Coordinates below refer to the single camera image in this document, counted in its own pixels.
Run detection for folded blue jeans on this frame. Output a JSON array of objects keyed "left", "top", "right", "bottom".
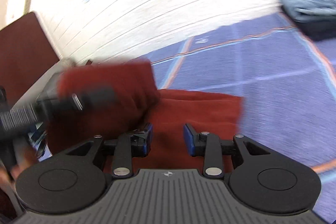
[{"left": 280, "top": 0, "right": 335, "bottom": 22}]

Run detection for black folded garment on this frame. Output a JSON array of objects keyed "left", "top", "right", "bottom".
[{"left": 281, "top": 6, "right": 336, "bottom": 42}]

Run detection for dark red headboard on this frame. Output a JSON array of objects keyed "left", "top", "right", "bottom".
[{"left": 0, "top": 12, "right": 59, "bottom": 106}]

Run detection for person's left hand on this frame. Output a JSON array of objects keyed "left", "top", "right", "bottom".
[{"left": 1, "top": 157, "right": 39, "bottom": 185}]

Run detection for red pants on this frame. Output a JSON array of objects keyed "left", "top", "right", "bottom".
[{"left": 47, "top": 60, "right": 243, "bottom": 169}]

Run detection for blue patterned bed sheet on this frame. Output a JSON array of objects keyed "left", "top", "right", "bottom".
[{"left": 147, "top": 14, "right": 335, "bottom": 222}]

